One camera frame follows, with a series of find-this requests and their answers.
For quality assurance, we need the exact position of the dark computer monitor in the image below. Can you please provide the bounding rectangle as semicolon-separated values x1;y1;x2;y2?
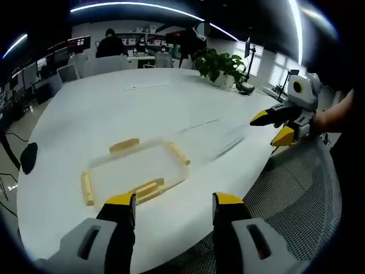
67;35;92;54

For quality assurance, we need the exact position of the clear container lid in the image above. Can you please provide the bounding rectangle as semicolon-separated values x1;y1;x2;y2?
80;137;191;207

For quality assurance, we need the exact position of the white office chair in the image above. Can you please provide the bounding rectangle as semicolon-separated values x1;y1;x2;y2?
84;55;128;77
155;53;174;69
58;63;80;84

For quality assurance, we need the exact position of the black round object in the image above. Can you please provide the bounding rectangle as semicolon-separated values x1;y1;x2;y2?
20;142;39;175

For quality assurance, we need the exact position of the grey mesh office chair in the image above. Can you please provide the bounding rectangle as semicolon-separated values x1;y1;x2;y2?
159;136;343;274

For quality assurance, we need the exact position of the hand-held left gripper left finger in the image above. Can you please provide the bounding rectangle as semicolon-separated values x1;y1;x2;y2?
35;192;137;274

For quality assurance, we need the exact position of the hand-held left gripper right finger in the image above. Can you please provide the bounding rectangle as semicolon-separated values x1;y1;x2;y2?
212;192;312;274

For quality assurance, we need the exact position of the monitor on black stand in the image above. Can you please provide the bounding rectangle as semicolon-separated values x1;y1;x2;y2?
238;36;257;95

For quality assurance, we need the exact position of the green potted plant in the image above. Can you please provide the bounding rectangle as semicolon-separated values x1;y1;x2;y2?
193;47;247;92

